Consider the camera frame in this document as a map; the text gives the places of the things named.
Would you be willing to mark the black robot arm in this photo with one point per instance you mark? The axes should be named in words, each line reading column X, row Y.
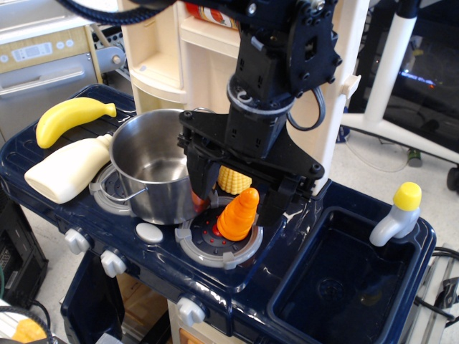
column 287, row 48

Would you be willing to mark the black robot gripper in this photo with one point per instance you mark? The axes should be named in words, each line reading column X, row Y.
column 253, row 142

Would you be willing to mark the grey toy faucet yellow cap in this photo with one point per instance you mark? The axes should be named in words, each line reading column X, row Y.
column 402, row 217

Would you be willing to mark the white stove knob left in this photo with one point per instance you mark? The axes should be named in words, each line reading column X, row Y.
column 76, row 242

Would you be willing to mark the white stove knob middle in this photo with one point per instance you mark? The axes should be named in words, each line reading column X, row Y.
column 112, row 264

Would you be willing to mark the cream toy kitchen shelf tower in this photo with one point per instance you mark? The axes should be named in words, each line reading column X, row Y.
column 178, row 61

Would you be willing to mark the white stove knob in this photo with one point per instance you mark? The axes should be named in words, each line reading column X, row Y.
column 112, row 264
column 76, row 242
column 190, row 313

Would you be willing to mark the yellow toy corn cob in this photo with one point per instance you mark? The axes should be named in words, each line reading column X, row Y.
column 232, row 182

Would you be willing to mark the navy toy kitchen counter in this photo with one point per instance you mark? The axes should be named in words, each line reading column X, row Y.
column 312, row 277

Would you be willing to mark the orange toy carrot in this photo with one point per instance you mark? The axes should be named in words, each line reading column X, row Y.
column 235, row 222

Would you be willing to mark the grey oval button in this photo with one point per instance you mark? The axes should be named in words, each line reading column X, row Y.
column 149, row 233

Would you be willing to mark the white stove knob right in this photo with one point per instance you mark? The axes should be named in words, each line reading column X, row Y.
column 190, row 313

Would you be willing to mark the stainless steel pot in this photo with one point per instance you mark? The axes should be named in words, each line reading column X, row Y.
column 152, row 169

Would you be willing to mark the cream plastic squeeze bottle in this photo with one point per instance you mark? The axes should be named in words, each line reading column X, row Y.
column 64, row 174

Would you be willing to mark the toy dishwasher oven unit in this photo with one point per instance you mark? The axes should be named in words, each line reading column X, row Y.
column 47, row 54

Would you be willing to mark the yellow toy banana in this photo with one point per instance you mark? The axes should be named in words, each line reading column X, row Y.
column 68, row 114

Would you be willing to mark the black box on floor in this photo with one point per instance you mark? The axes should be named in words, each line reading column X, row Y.
column 23, row 263

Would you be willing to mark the green can on floor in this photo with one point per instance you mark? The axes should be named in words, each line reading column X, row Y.
column 414, row 158

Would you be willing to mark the orange label can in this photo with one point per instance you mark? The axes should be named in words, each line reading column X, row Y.
column 211, row 15

